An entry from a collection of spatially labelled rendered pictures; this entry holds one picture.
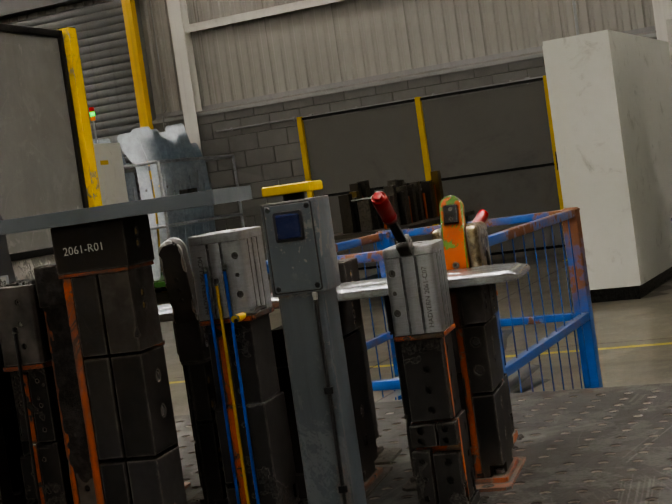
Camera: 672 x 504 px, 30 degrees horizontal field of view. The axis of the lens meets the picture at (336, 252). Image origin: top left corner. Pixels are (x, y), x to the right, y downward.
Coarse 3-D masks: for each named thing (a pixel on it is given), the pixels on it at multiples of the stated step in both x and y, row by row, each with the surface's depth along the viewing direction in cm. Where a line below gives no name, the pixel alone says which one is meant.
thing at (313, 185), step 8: (288, 184) 149; (296, 184) 148; (304, 184) 148; (312, 184) 150; (320, 184) 153; (264, 192) 150; (272, 192) 149; (280, 192) 149; (288, 192) 149; (296, 192) 149; (288, 200) 151
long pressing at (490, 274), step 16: (448, 272) 185; (464, 272) 181; (480, 272) 177; (496, 272) 171; (512, 272) 172; (336, 288) 185; (352, 288) 177; (368, 288) 175; (384, 288) 175; (272, 304) 179; (160, 320) 184
